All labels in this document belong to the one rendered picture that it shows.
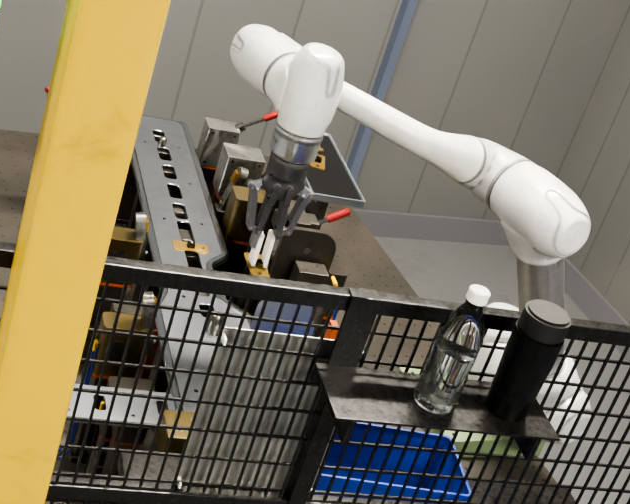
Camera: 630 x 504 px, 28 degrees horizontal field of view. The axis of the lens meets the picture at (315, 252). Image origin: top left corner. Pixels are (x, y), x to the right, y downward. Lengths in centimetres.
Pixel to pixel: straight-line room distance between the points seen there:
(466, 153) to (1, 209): 146
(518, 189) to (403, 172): 295
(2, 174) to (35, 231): 216
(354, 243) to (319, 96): 168
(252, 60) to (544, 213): 65
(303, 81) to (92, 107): 80
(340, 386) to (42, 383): 43
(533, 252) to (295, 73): 66
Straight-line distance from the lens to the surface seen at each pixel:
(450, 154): 253
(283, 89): 225
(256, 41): 235
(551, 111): 570
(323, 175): 310
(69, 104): 147
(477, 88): 544
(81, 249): 156
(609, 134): 563
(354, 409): 179
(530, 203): 252
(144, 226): 280
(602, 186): 563
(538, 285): 268
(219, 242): 299
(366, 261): 379
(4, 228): 344
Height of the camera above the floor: 241
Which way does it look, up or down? 27 degrees down
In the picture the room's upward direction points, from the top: 19 degrees clockwise
